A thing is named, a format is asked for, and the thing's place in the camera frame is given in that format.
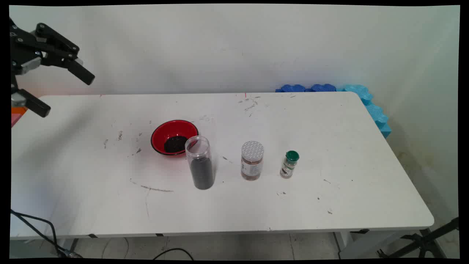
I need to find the black tripod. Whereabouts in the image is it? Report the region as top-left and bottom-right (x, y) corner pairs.
(377, 217), (459, 259)

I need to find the red bowl with black rim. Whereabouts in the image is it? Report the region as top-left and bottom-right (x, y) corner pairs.
(151, 120), (199, 156)

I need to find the clear jar with black seeds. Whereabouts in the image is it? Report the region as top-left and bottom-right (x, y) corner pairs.
(185, 136), (215, 190)

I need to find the small spice bottle green cap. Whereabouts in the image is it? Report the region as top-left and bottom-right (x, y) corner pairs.
(280, 150), (300, 179)

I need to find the brown spice jar white lid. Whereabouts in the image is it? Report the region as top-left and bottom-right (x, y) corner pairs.
(241, 141), (265, 181)

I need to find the black seeds pile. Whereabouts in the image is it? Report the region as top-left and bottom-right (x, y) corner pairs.
(163, 136), (189, 154)

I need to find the black floor cable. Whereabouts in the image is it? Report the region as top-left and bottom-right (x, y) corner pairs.
(153, 248), (194, 260)

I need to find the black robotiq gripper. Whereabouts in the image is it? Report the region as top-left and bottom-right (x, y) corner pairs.
(9, 18), (95, 118)

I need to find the dark blue foam mat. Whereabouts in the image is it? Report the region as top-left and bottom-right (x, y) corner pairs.
(276, 84), (337, 93)

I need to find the light blue foam mat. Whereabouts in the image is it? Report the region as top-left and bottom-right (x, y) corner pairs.
(337, 84), (392, 139)

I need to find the white table leg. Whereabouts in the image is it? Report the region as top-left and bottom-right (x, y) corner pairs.
(57, 238), (79, 258)
(333, 231), (403, 259)

